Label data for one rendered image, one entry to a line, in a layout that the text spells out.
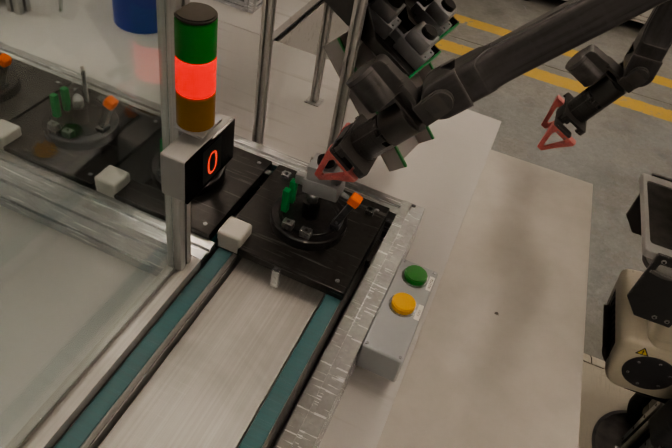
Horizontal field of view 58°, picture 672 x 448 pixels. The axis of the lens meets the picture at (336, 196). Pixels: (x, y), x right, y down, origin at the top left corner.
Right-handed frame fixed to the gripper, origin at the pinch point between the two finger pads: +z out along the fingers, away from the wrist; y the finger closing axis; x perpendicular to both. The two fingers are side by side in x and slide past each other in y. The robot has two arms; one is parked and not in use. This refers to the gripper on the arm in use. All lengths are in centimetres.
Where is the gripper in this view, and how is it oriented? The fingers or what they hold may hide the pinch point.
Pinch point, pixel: (325, 166)
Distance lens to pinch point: 102.5
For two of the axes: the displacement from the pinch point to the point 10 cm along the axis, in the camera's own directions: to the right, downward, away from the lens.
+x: 6.4, 7.2, 2.6
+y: -3.6, 5.8, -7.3
